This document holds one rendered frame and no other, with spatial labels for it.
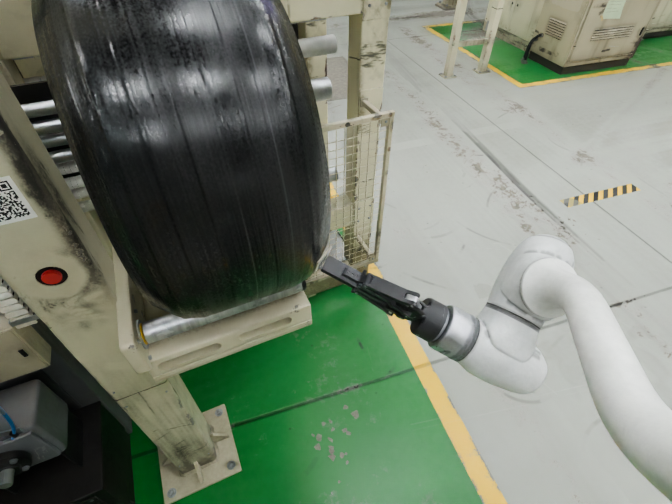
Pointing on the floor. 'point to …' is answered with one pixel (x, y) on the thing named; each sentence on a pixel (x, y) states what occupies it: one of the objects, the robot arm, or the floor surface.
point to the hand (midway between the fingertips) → (341, 272)
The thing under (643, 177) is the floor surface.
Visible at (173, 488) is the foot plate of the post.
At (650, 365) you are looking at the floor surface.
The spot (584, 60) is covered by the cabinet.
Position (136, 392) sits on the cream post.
